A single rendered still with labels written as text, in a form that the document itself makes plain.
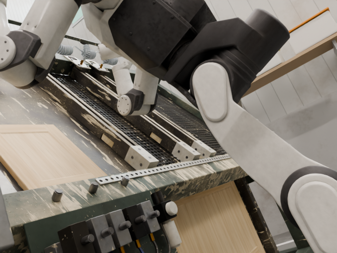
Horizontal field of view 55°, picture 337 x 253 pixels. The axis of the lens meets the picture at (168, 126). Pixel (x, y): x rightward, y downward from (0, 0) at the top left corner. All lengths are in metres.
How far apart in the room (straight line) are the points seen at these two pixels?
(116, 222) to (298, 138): 3.54
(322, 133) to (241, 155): 3.48
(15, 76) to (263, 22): 0.57
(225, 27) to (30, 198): 0.66
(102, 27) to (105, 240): 0.54
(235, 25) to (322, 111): 3.47
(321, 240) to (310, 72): 3.69
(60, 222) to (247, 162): 0.50
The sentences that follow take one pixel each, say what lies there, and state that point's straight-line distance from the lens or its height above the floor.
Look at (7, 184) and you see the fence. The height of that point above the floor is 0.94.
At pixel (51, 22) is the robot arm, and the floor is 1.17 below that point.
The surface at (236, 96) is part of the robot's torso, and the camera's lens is 0.82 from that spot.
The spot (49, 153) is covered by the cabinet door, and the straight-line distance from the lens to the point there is 1.23.
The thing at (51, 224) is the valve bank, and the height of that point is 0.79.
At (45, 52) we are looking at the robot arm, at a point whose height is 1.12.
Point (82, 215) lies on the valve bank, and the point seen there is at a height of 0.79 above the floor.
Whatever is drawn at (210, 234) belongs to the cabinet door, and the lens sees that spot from 1.85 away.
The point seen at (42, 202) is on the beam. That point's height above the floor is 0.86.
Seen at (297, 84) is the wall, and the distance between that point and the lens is 4.31.
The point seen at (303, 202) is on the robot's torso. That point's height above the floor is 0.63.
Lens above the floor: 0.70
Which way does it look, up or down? 15 degrees up
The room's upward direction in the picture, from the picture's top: 22 degrees counter-clockwise
